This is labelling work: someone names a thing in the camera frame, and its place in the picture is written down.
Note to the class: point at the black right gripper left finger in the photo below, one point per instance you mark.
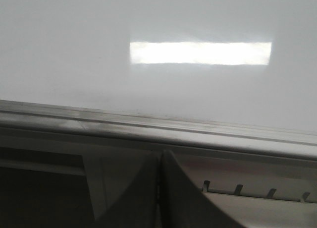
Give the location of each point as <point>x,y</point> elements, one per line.
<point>131,181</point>

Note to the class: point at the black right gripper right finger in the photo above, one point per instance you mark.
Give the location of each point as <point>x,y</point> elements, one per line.
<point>182,204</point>

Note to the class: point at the grey metal table frame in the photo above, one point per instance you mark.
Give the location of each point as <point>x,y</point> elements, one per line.
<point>54,179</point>

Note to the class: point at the white whiteboard with aluminium frame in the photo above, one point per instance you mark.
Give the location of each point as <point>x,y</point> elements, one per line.
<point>239,74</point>

